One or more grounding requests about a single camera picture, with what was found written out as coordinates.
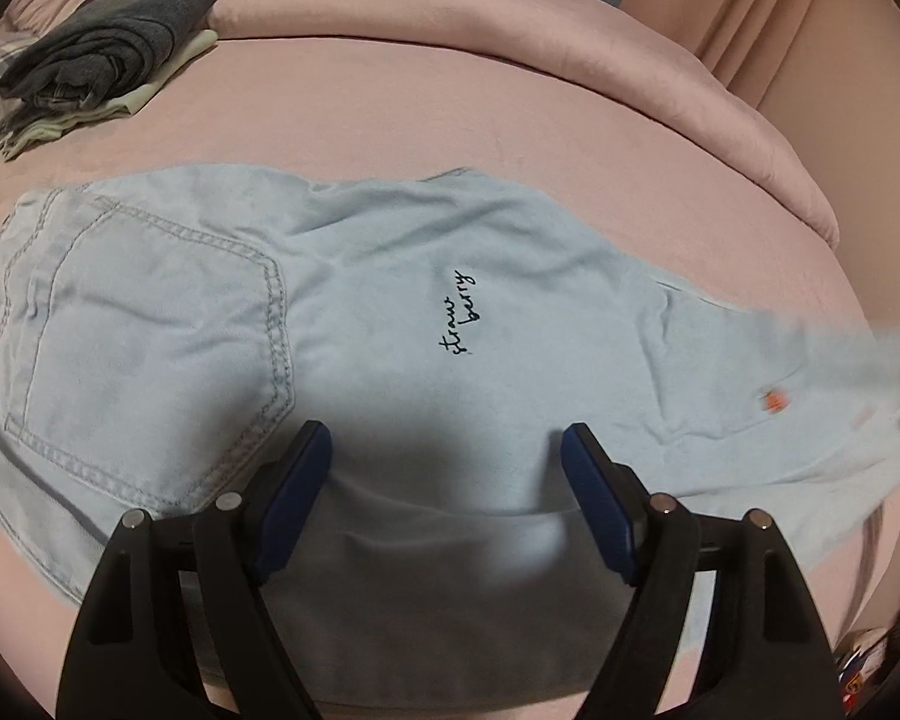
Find stack of magazines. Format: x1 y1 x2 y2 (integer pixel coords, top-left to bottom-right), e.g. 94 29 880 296
832 626 900 710

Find pale cream folded garment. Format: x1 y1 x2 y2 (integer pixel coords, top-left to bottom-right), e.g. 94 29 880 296
4 28 218 160

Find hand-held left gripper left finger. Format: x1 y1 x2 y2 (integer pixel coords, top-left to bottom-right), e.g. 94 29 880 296
55 420 335 720

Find light blue denim pants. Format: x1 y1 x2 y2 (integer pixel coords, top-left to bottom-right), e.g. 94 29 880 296
0 163 900 717

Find dark grey folded garment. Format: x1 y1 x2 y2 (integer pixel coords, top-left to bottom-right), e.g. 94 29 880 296
0 0 220 112

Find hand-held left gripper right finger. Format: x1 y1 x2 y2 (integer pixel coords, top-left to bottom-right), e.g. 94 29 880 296
559 424 845 720

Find pink curtain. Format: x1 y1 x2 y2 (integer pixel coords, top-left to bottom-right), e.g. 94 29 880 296
619 0 826 113

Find pink bed sheet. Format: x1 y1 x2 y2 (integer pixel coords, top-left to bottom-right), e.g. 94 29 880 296
0 34 900 720

